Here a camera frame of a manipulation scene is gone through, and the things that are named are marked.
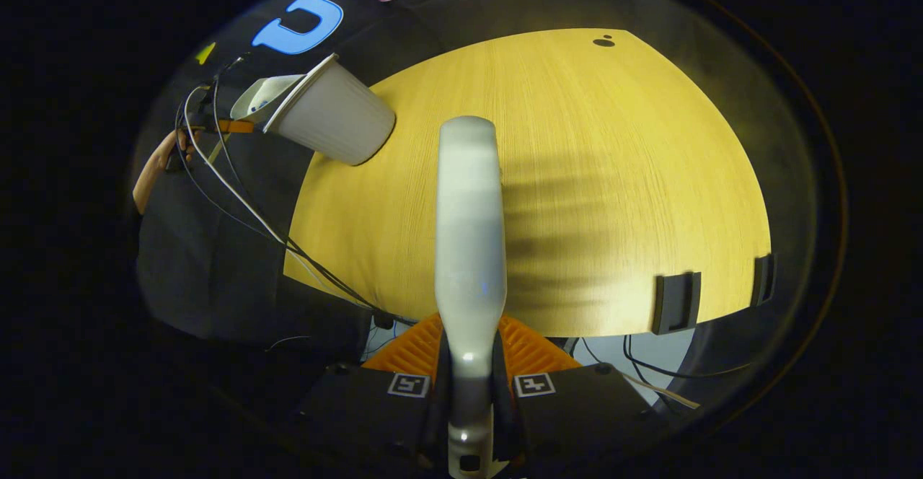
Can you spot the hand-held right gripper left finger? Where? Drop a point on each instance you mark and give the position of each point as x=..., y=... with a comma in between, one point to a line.
x=360, y=410

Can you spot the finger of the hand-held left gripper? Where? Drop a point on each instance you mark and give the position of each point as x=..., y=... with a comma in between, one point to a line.
x=236, y=126

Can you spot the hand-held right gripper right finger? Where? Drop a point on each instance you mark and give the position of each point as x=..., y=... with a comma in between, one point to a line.
x=577, y=410

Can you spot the white dustpan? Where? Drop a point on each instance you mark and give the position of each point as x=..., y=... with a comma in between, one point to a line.
x=263, y=97

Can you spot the white ribbed garbage bin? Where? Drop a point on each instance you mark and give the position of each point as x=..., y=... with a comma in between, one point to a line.
x=335, y=115

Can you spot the small white broom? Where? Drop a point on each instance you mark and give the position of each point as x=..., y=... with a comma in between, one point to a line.
x=469, y=234

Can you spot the wooden desktop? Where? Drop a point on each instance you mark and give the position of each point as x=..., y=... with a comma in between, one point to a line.
x=613, y=176

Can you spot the black desk clamp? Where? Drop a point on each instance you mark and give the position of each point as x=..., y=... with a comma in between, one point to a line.
x=763, y=279
x=676, y=302

